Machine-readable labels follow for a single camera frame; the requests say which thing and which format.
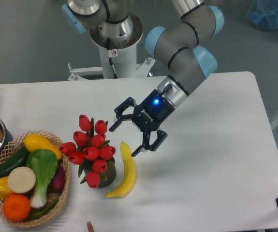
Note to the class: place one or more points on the green bok choy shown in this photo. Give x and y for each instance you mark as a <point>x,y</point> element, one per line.
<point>44,163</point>

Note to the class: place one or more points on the orange fruit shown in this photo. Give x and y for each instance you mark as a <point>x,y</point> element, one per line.
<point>16,207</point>

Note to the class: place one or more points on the yellow bell pepper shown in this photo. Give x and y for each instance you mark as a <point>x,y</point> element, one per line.
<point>5,190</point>

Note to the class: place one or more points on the person fingertip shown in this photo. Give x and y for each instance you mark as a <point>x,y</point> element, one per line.
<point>90,227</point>

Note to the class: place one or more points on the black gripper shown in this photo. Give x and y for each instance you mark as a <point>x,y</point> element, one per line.
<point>153,111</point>

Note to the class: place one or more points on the dark grey ribbed vase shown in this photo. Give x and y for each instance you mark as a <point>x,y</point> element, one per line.
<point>99,173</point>

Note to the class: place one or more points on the woven wicker basket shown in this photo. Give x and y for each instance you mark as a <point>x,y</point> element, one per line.
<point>58,197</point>

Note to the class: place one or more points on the yellow banana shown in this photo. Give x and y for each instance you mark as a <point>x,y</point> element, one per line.
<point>129,178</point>

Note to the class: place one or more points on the blue plastic bag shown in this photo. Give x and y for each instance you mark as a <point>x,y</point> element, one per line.
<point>263,14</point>

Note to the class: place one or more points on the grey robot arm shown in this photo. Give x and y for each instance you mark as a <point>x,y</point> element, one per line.
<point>189,64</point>

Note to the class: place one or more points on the green bean pod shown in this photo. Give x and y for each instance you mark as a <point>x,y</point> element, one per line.
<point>44,211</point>

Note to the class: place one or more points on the yellow squash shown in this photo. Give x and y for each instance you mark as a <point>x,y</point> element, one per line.
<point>34,142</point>

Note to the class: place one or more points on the red tulip bouquet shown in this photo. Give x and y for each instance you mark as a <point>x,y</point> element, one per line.
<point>89,143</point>

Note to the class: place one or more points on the purple sweet potato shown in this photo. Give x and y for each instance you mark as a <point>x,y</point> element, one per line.
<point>58,181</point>

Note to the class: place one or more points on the dark green cucumber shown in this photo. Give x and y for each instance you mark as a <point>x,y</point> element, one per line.
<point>17,160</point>

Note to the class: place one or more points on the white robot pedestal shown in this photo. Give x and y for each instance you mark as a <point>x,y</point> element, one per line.
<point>117,44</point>

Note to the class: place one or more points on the white round radish slice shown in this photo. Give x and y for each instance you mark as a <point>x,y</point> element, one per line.
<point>21,179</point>

